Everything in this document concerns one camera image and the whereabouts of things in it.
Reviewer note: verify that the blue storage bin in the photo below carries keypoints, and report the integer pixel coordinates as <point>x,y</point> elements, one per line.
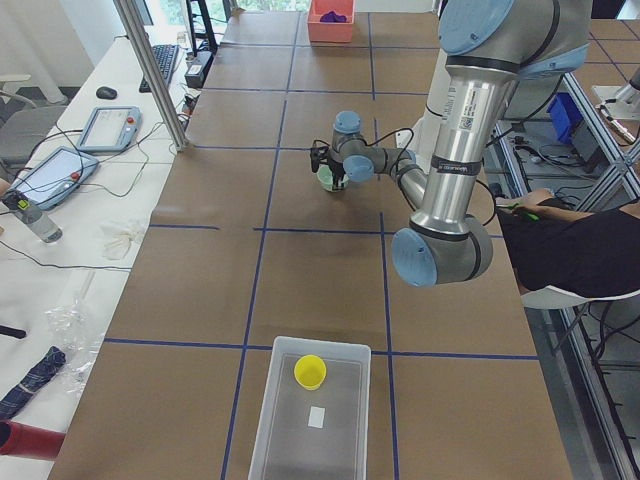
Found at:
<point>565,116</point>

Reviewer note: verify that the red cylinder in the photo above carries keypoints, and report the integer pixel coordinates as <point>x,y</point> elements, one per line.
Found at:
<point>31,442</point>

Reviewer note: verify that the lower teach pendant tablet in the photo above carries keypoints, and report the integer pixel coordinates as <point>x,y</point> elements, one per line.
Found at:
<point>52,181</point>

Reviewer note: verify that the mint green bowl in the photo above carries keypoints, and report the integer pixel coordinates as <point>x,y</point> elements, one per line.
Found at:
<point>324,176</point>

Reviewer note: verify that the black keyboard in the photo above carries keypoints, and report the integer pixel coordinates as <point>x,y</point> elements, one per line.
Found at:
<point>166,56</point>

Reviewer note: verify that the aluminium frame post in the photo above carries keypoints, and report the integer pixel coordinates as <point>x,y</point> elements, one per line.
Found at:
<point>137,35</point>

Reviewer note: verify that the upper teach pendant tablet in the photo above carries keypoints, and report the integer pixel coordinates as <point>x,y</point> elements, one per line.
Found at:
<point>110,130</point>

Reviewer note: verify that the clear water bottle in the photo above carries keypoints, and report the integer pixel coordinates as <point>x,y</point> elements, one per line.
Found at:
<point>31,216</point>

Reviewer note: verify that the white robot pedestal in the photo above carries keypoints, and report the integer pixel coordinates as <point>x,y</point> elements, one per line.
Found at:
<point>428,126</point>

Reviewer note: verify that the teach pendant tablet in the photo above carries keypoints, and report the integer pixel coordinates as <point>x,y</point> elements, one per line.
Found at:
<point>110,130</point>
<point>52,181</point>

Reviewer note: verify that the person in black shirt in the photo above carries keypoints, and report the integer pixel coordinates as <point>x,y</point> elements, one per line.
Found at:
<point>591,254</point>

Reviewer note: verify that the folded blue umbrella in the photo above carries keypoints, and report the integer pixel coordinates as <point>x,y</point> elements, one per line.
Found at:
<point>34,380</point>

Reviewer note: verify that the clear plastic bin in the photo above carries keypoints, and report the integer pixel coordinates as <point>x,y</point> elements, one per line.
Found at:
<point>314,434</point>

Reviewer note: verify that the black computer mouse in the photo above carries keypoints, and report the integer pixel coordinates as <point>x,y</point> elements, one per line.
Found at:
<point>106,93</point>

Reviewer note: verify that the yellow plastic cup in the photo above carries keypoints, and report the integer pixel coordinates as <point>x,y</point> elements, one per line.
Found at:
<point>310,372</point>

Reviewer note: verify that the crumpled clear plastic wrap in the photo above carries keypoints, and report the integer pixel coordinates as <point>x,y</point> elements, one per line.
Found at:
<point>79,334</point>

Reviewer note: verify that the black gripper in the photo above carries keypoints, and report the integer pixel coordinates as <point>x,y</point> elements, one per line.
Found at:
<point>339,171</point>

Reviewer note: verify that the pink plastic bin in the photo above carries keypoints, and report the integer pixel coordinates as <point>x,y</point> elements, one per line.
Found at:
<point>330,32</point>

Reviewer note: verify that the crumpled white tissue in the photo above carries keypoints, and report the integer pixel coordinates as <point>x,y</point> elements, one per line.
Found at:
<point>119,237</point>

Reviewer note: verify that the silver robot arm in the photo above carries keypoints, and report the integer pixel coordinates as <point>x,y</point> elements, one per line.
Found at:
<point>489,47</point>

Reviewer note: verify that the purple cloth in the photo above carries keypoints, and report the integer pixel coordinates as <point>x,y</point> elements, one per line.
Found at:
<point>333,17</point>

